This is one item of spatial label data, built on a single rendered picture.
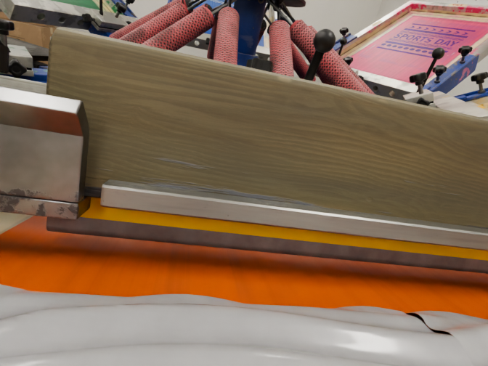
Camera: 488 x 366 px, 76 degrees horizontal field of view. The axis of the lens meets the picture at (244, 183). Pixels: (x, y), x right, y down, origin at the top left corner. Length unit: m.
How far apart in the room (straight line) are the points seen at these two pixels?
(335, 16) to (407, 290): 4.42
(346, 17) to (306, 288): 4.50
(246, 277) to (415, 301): 0.09
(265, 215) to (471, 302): 0.13
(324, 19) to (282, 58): 3.82
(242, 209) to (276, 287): 0.04
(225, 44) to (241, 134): 0.54
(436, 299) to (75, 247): 0.20
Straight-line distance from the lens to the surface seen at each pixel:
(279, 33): 0.78
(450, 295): 0.23
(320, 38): 0.43
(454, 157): 0.22
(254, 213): 0.15
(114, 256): 0.18
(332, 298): 0.17
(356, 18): 4.68
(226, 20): 0.76
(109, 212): 0.18
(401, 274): 0.23
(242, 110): 0.16
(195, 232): 0.18
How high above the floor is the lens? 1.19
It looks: 25 degrees down
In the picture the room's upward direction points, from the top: 13 degrees clockwise
